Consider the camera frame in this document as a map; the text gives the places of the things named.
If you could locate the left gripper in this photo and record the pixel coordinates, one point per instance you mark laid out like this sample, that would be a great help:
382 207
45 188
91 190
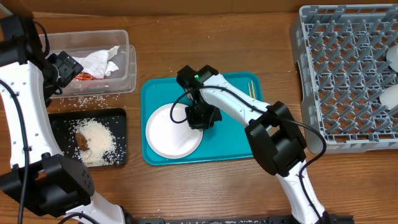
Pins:
69 67

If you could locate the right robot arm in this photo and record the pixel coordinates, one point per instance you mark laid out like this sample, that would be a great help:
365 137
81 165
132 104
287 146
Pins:
275 139

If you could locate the large white plate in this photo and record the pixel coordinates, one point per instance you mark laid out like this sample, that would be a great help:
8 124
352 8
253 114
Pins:
168 139

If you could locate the red sauce packet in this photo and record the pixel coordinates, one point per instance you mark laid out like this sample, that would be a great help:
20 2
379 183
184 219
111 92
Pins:
83 76

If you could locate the teal serving tray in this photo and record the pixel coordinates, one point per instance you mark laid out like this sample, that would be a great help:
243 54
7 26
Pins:
226 140

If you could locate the white cup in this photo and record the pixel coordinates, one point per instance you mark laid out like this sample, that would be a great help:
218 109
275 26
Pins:
389 97

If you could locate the pile of rice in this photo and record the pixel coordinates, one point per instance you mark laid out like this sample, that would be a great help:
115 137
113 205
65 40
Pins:
103 147

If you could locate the black rectangular tray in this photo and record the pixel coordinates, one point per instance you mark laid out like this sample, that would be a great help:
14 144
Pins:
114 118

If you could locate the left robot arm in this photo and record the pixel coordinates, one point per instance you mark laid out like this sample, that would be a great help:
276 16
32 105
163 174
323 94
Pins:
42 179

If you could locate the clear plastic bin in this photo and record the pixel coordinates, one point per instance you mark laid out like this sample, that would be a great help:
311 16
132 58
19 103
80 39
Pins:
81 44

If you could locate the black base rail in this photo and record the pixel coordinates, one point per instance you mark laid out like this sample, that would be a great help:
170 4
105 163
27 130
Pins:
284 219

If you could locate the brown food scrap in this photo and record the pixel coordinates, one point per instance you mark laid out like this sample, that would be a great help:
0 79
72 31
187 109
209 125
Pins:
81 141

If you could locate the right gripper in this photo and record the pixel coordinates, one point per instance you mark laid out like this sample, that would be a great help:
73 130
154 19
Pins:
199 124

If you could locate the white napkin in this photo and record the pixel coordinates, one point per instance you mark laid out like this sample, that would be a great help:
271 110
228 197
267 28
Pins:
99 64

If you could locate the grey saucer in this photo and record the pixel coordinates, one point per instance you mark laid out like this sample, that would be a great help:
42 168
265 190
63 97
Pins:
392 56

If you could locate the grey dishwasher rack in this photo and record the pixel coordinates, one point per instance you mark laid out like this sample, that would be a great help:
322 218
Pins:
340 52

